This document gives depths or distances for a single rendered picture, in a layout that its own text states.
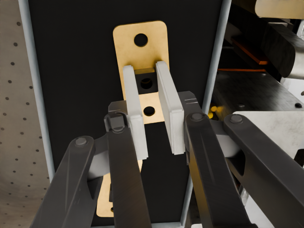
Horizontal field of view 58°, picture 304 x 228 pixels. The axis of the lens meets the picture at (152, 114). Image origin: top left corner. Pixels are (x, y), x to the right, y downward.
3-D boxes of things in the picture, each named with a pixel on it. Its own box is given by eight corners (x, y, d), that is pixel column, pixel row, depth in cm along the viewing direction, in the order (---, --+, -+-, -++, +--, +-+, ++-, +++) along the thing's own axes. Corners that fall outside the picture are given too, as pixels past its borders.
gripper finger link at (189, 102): (190, 141, 13) (252, 133, 13) (173, 92, 17) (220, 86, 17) (191, 164, 14) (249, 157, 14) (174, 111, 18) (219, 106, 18)
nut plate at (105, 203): (131, 214, 30) (132, 224, 29) (96, 214, 29) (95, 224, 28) (143, 155, 26) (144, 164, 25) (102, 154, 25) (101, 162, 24)
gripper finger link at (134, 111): (148, 159, 16) (135, 162, 16) (137, 100, 21) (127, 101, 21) (142, 116, 14) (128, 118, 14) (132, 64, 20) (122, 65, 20)
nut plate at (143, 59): (172, 118, 24) (174, 125, 23) (128, 124, 24) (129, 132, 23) (165, 18, 19) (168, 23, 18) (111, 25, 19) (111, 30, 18)
